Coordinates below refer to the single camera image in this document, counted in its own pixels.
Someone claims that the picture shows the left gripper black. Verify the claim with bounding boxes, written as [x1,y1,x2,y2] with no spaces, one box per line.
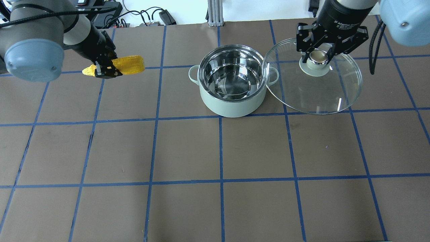
[72,26,123,79]

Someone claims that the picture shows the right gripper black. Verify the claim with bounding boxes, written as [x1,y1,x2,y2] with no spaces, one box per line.
[296,0,370,64]

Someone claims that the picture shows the yellow corn cob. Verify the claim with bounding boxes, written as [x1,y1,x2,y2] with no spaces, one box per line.
[82,55,145,77]

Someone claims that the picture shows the glass pot lid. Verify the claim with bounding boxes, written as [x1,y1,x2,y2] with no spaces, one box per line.
[262,38,363,115]

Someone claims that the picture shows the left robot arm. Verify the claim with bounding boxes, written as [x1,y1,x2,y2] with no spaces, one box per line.
[0,0,123,82]

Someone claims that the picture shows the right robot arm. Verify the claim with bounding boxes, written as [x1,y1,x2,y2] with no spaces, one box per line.
[296,0,430,63]

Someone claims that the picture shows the pale green cooking pot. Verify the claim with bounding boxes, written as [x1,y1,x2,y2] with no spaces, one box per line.
[188,44,280,118]

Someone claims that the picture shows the black electronics box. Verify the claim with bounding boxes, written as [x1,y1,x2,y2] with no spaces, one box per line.
[71,0,123,29]

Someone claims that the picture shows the black power adapter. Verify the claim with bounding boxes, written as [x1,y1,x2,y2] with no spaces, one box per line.
[159,9,177,26]

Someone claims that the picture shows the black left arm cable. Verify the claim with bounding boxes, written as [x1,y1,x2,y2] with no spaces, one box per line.
[0,3,118,29]

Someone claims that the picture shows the aluminium frame post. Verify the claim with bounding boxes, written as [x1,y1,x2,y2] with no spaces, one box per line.
[207,0,224,27]

